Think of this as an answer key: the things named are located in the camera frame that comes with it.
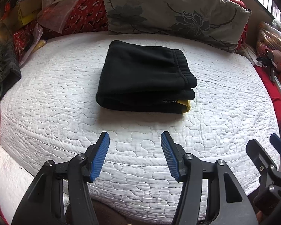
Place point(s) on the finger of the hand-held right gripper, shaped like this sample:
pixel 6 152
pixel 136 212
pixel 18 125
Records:
pixel 257 152
pixel 278 145

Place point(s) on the grey floral pillow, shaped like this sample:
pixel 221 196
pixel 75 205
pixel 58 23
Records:
pixel 166 4

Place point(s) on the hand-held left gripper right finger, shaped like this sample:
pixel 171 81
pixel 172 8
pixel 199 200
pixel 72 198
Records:
pixel 169 154

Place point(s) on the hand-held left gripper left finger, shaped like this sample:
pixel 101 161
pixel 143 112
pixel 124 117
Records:
pixel 99 159

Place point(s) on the white quilted bedspread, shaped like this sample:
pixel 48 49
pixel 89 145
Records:
pixel 60 98

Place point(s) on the translucent plastic bag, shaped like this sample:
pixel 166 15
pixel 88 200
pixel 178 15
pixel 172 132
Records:
pixel 53 16

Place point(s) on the red patterned bedsheet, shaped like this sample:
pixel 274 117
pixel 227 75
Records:
pixel 89 11

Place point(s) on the plain red cloth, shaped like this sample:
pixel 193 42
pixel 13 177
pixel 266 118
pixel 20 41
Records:
pixel 271 93

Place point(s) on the white plastic bar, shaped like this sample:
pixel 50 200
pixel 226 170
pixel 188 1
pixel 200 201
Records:
pixel 279 88

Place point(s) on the dark green jacket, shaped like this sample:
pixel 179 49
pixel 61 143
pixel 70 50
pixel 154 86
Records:
pixel 4 61

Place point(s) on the clear bag with orange contents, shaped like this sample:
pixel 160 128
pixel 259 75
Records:
pixel 271 37

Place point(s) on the yellow cardboard box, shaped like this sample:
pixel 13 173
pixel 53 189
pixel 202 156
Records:
pixel 25 9

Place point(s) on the black pants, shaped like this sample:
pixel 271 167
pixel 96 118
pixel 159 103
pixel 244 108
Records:
pixel 142 75

